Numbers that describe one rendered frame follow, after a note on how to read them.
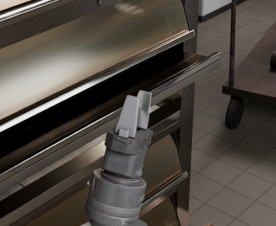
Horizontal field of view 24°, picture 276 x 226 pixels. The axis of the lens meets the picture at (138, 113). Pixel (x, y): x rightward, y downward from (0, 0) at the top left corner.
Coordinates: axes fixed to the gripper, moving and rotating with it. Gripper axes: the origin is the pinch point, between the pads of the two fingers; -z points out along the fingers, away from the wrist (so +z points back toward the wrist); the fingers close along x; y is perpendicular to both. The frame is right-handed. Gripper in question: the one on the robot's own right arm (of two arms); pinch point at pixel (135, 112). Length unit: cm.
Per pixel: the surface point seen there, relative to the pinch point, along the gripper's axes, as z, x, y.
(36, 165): 24.2, -34.8, 26.5
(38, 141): 21, -44, 30
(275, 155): 59, -301, -30
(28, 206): 42, -56, 34
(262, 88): 21, -302, -12
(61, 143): 19, -41, 24
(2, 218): 45, -49, 37
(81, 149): 30, -81, 30
